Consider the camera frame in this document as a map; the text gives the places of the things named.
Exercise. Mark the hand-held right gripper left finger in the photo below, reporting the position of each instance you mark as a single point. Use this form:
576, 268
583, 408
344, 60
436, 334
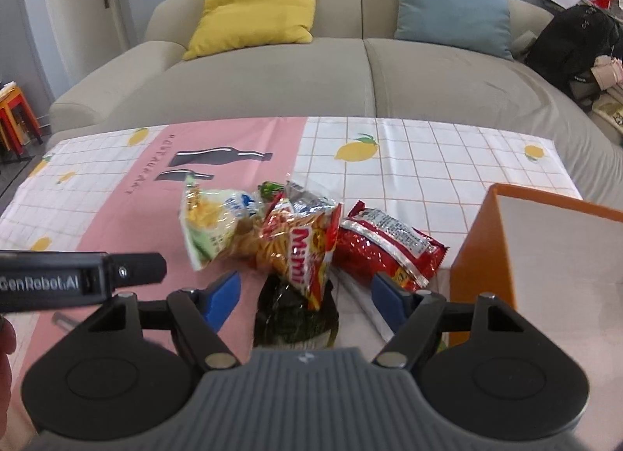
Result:
223, 300

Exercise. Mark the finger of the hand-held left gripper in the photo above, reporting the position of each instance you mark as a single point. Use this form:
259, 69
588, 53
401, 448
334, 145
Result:
138, 268

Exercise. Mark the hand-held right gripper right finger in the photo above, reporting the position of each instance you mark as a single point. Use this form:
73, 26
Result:
389, 298

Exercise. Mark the dark green seaweed packet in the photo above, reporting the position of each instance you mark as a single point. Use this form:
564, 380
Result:
282, 319

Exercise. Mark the green yellow chips packet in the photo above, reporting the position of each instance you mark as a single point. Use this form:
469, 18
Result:
214, 222

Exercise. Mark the orange red snack packet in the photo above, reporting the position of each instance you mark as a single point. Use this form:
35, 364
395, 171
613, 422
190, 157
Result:
292, 246

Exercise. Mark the silver snack packet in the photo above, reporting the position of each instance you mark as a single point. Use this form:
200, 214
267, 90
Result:
306, 200

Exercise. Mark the orange box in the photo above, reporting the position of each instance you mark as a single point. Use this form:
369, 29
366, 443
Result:
559, 256

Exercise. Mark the person's left hand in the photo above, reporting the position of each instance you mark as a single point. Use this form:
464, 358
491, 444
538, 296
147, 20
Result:
4, 373

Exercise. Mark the pink white lemon tablecloth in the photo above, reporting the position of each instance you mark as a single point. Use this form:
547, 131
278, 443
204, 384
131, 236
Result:
389, 164

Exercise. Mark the red metal stool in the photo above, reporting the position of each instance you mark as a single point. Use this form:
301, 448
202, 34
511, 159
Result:
24, 125

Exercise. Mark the yellow stool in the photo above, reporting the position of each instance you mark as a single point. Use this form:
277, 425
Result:
9, 100

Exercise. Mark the beige fabric sofa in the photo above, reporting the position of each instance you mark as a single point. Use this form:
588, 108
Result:
272, 81

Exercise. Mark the white door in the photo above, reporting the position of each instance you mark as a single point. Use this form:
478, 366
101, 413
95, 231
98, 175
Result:
78, 18

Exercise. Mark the yellow pillow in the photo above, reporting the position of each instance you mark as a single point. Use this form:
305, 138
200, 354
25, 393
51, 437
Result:
253, 8

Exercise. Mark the yellowish book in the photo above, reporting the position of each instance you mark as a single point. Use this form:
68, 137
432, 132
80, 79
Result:
608, 113

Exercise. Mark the blue pillow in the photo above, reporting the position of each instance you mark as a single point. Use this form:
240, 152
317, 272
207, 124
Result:
448, 3

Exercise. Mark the pink garment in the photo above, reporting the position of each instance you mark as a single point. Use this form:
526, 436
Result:
608, 72

